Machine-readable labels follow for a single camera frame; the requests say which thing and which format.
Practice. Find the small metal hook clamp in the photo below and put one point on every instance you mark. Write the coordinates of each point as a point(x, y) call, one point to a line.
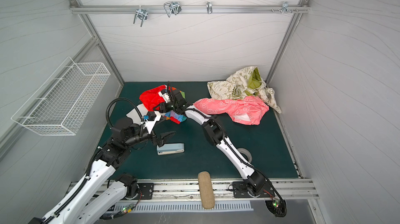
point(209, 7)

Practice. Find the pink patterned cloth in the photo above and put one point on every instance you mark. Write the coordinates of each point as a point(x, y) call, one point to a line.
point(248, 111)

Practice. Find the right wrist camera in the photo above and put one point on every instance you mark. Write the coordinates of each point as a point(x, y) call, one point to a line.
point(165, 95)

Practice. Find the tan cork roller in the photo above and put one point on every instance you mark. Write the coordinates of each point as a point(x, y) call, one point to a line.
point(206, 190)

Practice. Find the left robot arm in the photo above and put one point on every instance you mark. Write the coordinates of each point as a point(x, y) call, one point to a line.
point(78, 206)

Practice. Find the white wire basket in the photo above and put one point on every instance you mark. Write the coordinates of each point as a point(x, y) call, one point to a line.
point(60, 105)

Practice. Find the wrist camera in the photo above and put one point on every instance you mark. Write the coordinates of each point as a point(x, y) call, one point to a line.
point(150, 120)
point(165, 95)

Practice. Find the red cloth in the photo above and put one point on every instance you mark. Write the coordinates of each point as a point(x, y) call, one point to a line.
point(153, 101)

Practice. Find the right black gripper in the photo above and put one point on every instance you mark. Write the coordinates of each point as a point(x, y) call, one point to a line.
point(176, 98)

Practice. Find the metal U-bolt clamp left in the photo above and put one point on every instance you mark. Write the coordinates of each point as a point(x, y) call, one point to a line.
point(141, 15)

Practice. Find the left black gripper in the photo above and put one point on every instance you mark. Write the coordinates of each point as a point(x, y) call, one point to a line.
point(160, 142)

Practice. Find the clear tape roll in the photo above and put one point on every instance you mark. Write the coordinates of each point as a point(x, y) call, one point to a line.
point(246, 154)

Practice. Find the light blue stapler case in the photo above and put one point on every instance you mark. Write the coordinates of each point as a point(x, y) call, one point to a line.
point(173, 148)

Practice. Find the metal U-bolt clamp middle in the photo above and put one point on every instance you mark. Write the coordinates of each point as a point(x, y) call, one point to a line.
point(172, 8)

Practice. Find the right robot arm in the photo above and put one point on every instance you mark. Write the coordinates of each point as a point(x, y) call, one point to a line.
point(255, 182)

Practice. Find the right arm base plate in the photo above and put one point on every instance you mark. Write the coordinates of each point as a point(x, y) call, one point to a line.
point(240, 191)

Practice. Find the metal crossbar rail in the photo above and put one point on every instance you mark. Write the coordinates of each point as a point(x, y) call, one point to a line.
point(187, 9)

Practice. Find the aluminium front rail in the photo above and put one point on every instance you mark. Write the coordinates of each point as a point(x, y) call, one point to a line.
point(188, 190)

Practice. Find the cream patterned cloth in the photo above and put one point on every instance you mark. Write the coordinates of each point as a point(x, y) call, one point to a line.
point(244, 82)

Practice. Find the metal bracket clamp right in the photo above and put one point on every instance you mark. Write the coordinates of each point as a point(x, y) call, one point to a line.
point(285, 9)

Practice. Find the metal u-bolt clamp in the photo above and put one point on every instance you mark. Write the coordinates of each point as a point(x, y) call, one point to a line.
point(141, 15)
point(172, 8)

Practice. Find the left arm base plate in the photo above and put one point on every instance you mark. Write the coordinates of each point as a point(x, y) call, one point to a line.
point(143, 191)

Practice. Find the green table mat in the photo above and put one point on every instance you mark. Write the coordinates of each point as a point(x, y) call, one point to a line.
point(265, 142)

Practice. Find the rainbow striped cloth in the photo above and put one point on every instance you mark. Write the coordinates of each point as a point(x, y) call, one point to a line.
point(174, 117)

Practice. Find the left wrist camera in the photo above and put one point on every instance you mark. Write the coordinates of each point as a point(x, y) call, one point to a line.
point(150, 120)

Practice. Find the white vent grille strip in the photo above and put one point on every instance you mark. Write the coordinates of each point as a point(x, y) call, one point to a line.
point(191, 207)

